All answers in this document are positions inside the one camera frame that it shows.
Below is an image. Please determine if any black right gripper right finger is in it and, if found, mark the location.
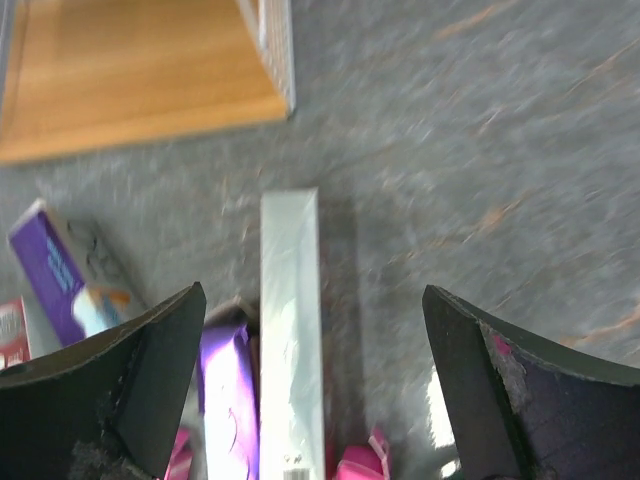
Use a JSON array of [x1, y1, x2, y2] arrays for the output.
[[422, 285, 639, 479]]

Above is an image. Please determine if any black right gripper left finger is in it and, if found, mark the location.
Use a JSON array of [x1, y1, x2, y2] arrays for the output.
[[1, 283, 206, 479]]

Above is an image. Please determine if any purple toothpaste box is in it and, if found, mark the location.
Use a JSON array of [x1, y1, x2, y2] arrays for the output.
[[8, 199, 147, 347], [259, 189, 326, 479]]

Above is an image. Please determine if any red 3D toothpaste box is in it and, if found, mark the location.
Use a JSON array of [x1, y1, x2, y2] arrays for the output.
[[0, 298, 31, 370]]

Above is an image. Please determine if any pink toothpaste box left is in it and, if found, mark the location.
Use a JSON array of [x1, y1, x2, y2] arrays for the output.
[[163, 427, 196, 480]]

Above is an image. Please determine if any pink toothpaste box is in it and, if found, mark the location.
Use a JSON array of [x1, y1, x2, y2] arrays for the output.
[[335, 427, 391, 480], [163, 427, 196, 480]]

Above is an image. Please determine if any pink toothpaste box right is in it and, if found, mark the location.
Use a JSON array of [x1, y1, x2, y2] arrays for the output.
[[335, 427, 391, 480]]

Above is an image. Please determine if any white wire wooden shelf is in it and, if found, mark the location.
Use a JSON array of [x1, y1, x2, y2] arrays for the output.
[[1, 1, 296, 165]]

